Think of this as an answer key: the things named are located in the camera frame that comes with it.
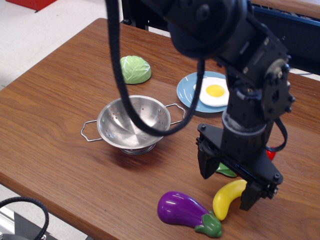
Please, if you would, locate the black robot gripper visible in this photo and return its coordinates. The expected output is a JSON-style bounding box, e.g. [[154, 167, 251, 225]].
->
[[196, 118, 284, 211]]

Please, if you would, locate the yellow toy banana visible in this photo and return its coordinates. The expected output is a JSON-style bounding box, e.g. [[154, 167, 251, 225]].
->
[[212, 179, 247, 221]]

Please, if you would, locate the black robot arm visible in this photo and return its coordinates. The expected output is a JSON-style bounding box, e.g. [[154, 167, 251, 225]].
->
[[144, 0, 295, 210]]

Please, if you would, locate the red toy chili pepper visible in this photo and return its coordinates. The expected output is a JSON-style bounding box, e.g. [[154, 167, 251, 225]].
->
[[215, 150, 276, 178]]

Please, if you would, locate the purple toy eggplant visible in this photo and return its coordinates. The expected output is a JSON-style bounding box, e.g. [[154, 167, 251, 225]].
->
[[157, 191, 222, 238]]

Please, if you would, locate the toy fried egg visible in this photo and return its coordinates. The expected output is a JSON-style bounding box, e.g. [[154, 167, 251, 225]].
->
[[199, 77, 230, 107]]

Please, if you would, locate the light blue plate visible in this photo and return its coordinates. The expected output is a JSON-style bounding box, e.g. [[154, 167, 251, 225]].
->
[[176, 71, 227, 113]]

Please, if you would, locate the green toy cabbage half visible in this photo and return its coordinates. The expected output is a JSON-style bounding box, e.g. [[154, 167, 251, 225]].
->
[[120, 55, 152, 85]]

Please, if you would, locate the red box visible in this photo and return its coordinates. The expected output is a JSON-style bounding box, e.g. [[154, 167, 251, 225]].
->
[[6, 0, 57, 11]]

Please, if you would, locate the black braided cable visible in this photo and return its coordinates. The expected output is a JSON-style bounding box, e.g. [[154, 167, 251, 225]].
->
[[0, 0, 206, 240]]

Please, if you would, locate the steel colander with handles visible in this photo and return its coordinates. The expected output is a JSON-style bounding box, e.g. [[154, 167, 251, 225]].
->
[[80, 95, 186, 155]]

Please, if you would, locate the black metal frame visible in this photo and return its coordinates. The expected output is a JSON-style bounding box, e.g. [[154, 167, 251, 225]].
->
[[121, 0, 320, 75]]

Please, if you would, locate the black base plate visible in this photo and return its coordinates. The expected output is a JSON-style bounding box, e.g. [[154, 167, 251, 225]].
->
[[0, 212, 61, 240]]

